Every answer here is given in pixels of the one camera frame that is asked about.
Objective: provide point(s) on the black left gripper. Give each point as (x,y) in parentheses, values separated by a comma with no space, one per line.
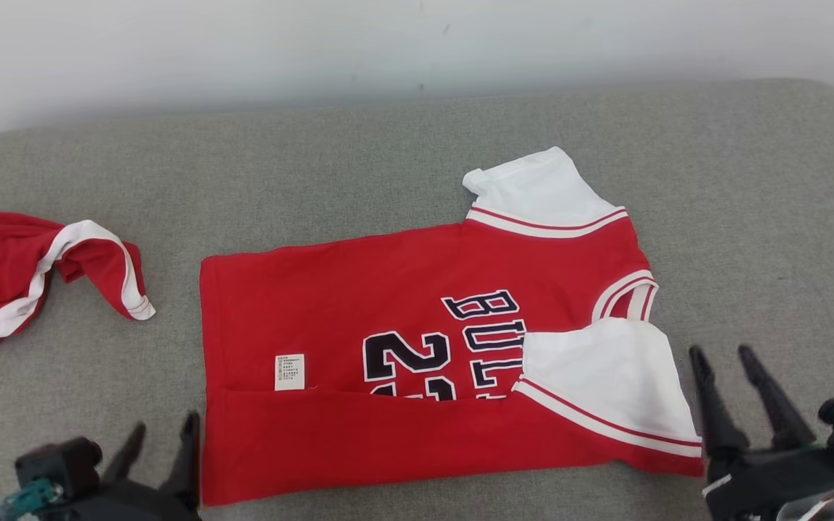
(127,506)

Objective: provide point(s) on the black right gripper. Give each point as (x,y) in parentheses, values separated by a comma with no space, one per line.
(764,481)

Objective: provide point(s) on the red basketball jersey white sleeves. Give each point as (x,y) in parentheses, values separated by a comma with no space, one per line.
(316,304)

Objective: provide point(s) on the grey fabric panel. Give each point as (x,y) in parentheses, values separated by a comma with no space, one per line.
(316,181)

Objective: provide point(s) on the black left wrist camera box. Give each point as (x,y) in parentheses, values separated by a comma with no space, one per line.
(59,463)

